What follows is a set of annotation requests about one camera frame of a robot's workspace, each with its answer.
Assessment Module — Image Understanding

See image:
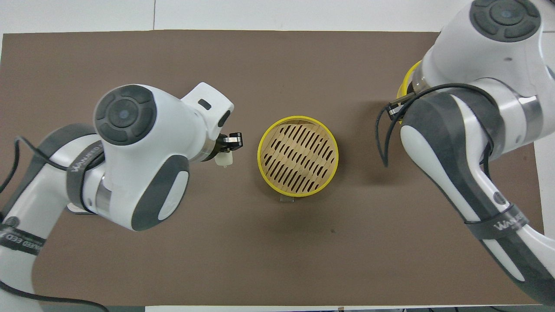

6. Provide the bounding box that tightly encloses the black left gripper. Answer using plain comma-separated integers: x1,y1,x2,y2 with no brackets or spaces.
215,133,244,155

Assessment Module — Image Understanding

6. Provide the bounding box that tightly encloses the yellow-rimmed bamboo steamer basket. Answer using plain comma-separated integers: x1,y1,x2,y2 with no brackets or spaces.
397,61,423,124
257,116,340,198

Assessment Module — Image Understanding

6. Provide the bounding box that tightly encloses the brown table mat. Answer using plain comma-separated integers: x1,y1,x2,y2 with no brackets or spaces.
0,29,542,306

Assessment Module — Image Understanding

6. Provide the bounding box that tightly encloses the grey white cutting board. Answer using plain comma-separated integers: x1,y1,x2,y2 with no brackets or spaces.
65,201,98,215

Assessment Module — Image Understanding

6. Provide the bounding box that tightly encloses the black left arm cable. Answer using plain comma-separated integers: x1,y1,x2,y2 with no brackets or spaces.
0,136,109,312

